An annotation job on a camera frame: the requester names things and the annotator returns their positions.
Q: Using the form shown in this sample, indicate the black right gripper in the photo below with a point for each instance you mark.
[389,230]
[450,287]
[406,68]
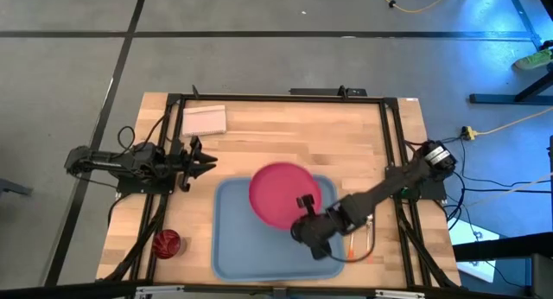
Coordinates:
[317,230]

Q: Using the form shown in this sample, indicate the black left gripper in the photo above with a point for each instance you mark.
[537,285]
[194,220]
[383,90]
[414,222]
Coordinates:
[186,163]

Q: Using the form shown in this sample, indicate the red round plate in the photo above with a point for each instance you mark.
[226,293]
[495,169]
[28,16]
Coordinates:
[276,191]

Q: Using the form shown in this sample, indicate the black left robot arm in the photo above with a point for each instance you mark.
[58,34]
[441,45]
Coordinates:
[112,163]

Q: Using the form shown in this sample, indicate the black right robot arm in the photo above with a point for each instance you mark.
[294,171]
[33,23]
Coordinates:
[389,184]

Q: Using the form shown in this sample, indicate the blue plastic tray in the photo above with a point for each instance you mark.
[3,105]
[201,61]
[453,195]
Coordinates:
[242,247]

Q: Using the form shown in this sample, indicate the black bar with brackets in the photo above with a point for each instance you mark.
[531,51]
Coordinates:
[276,292]

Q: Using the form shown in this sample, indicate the white paper sheet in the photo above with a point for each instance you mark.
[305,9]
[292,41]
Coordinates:
[473,247]

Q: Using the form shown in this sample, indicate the yellow power plug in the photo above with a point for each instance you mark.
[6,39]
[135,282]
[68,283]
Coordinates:
[468,132]

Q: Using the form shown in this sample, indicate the grey floor object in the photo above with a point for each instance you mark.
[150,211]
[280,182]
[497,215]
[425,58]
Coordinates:
[13,187]

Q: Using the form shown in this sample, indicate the black stand leg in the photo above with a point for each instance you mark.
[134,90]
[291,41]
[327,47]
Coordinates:
[510,99]

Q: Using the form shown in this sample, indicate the green shoe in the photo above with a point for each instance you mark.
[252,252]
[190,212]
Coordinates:
[533,60]

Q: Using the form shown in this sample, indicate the black aluminium table frame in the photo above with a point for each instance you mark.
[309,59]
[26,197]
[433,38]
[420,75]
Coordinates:
[391,130]

